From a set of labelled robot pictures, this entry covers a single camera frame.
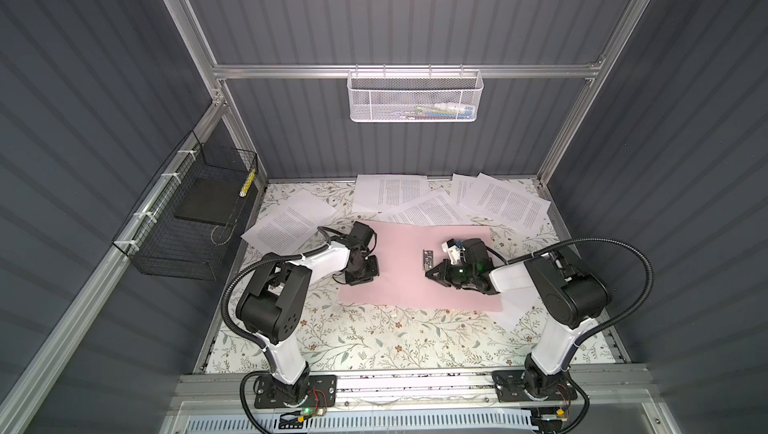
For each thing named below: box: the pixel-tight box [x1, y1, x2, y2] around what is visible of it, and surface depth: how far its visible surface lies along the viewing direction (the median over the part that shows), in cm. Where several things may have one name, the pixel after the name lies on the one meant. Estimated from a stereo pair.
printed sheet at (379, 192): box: [353, 174, 429, 213], surface depth 122 cm
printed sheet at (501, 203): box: [459, 172, 551, 236], surface depth 114 cm
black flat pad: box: [174, 178, 243, 226], surface depth 80 cm
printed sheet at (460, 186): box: [450, 173, 477, 205], surface depth 122 cm
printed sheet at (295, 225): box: [241, 190, 337, 254], surface depth 110 cm
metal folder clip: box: [422, 249, 434, 272], surface depth 98 cm
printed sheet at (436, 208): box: [376, 189, 480, 226], surface depth 114 cm
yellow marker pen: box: [239, 168, 256, 198], surface depth 84 cm
